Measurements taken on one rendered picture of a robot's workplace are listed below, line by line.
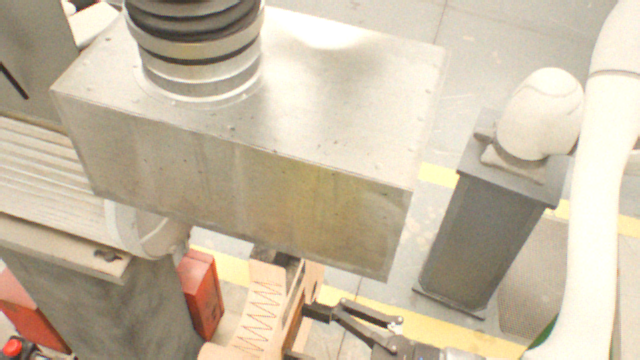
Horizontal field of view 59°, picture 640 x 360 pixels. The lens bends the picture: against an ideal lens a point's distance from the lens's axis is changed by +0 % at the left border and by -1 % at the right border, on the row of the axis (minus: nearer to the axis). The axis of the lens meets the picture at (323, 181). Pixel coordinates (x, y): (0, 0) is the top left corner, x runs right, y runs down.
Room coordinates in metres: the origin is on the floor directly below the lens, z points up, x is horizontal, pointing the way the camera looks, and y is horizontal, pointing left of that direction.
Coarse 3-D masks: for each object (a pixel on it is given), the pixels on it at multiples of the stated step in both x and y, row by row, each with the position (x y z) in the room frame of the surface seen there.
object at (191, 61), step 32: (128, 0) 0.34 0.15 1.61; (160, 0) 0.33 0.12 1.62; (192, 0) 0.33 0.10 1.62; (224, 0) 0.34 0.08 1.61; (256, 0) 0.36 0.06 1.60; (160, 32) 0.33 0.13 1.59; (192, 32) 0.32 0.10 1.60; (224, 32) 0.33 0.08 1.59; (256, 32) 0.35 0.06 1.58; (160, 64) 0.33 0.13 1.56; (192, 64) 0.32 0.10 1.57; (224, 64) 0.33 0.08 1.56; (256, 64) 0.36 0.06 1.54; (160, 96) 0.32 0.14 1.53; (192, 96) 0.32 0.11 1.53; (224, 96) 0.33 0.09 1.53
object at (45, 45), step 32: (0, 0) 0.42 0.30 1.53; (32, 0) 0.42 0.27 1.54; (64, 0) 0.58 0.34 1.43; (96, 0) 0.57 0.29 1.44; (0, 32) 0.43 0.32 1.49; (32, 32) 0.42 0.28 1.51; (64, 32) 0.41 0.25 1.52; (96, 32) 0.50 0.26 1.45; (32, 64) 0.42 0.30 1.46; (64, 64) 0.41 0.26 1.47; (0, 96) 0.44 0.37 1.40; (32, 96) 0.43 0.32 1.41
